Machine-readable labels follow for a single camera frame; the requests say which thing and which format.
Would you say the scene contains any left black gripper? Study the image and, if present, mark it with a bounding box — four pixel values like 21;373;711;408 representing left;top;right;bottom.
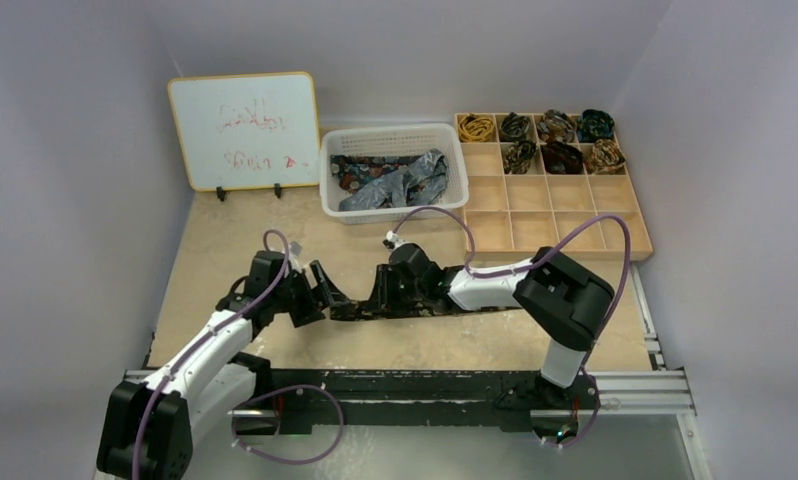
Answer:
269;261;347;326

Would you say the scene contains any dark maroon rolled tie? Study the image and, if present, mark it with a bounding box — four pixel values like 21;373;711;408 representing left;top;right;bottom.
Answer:
540;141;584;175

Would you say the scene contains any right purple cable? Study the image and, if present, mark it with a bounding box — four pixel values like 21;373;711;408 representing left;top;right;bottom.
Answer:
388;205;633;372

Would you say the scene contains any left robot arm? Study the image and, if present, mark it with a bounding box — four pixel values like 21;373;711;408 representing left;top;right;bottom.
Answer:
96;250;351;479

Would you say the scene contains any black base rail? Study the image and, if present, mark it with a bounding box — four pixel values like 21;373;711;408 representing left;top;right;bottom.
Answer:
231;353;599;441

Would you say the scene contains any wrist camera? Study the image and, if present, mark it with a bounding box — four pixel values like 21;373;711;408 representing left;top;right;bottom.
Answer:
382;230;406;251
282;241;304;276

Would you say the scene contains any white whiteboard orange frame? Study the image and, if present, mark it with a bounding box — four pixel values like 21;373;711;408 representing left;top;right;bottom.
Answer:
167;72;320;192

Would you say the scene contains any brown patterned rolled tie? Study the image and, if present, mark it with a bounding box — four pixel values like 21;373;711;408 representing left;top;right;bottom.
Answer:
536;109;576;143

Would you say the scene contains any yellow rolled tie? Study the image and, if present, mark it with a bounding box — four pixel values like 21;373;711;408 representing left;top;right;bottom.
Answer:
457;114;496;143

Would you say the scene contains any grey blue patterned tie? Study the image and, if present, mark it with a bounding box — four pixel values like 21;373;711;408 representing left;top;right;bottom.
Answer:
339;149;449;211

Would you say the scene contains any wooden compartment tray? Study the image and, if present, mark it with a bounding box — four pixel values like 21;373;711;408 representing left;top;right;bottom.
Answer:
455;110;654;261

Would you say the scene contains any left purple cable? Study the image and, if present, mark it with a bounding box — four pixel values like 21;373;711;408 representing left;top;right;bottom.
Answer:
131;229;293;480

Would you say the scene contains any dark green rolled tie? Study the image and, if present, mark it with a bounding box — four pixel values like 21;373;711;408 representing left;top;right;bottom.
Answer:
576;109;615;143

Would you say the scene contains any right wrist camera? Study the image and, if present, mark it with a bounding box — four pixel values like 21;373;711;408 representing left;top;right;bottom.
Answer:
382;230;406;251

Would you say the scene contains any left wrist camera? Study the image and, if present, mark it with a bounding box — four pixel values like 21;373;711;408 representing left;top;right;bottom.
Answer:
282;241;304;276

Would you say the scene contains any aluminium rail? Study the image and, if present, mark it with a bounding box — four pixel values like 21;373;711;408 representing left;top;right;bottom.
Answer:
123;264;696;419

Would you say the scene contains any white plastic basket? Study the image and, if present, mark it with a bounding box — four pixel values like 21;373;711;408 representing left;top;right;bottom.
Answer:
320;123;469;225

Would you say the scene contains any dark olive rolled tie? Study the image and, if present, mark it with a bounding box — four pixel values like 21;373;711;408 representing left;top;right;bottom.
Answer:
500;112;531;142

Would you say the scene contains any dark colourful patterned tie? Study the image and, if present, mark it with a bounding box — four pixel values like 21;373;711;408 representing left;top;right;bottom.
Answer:
329;155;417;194

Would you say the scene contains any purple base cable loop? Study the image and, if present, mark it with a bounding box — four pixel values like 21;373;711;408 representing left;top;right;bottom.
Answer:
230;384;345;466

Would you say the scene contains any black floral tie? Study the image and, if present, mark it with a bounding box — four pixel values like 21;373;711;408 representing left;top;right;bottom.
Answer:
331;300;516;322

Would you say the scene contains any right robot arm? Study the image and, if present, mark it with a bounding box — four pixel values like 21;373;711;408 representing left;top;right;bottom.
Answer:
352;243;616;407

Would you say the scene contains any orange brown rolled tie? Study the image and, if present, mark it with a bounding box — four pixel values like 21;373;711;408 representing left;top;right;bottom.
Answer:
585;139;626;175

